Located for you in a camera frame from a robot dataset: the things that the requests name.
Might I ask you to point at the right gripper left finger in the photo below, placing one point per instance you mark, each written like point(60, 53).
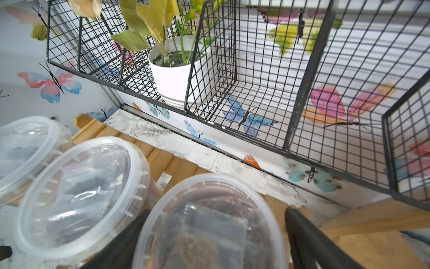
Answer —
point(118, 254)

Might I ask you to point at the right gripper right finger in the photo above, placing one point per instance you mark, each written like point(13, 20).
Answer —
point(311, 248)

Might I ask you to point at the two-tier bamboo slat shelf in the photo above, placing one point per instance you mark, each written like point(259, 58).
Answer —
point(173, 158)

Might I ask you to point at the clear tub purple seeds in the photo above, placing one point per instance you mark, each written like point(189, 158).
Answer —
point(83, 199)

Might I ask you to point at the clear tub red seeds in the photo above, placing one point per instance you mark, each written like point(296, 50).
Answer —
point(211, 221)

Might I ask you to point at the clear tub dark seeds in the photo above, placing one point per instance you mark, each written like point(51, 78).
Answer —
point(28, 146)

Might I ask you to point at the white pot beige flowers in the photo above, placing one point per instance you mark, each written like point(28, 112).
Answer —
point(180, 44)

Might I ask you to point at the black wire wall basket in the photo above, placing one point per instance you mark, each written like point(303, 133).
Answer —
point(332, 96)

